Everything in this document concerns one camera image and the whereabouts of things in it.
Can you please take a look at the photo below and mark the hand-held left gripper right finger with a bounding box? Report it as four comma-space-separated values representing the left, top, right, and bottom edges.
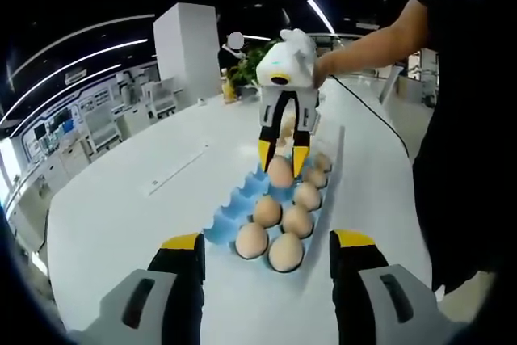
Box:
329, 229, 461, 345

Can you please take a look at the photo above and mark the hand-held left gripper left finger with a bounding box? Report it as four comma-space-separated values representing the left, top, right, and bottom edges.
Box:
68, 231, 206, 345

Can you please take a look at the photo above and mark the brown egg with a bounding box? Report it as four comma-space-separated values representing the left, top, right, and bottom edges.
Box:
267, 154, 295, 189

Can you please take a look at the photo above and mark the blue egg tray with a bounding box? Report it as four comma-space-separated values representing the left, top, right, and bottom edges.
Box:
201, 150, 336, 277

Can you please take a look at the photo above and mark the person's right hand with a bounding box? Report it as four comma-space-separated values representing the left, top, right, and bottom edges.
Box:
311, 53, 340, 90

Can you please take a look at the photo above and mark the green potted plant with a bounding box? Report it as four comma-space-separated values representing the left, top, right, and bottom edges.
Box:
228, 48, 270, 90

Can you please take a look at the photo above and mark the yellow drink bottle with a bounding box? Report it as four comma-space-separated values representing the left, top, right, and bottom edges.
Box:
223, 72, 238, 103

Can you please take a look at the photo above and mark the ceiling light bar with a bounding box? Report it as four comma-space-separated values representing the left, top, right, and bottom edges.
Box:
306, 0, 336, 35

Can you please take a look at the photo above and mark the white square pillar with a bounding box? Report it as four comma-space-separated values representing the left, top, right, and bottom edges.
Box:
152, 2, 221, 98

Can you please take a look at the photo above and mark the person's black shirt torso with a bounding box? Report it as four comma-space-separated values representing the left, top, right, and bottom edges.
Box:
410, 0, 517, 293

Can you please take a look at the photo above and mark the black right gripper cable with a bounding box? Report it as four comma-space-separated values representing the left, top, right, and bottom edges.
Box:
333, 74, 410, 156

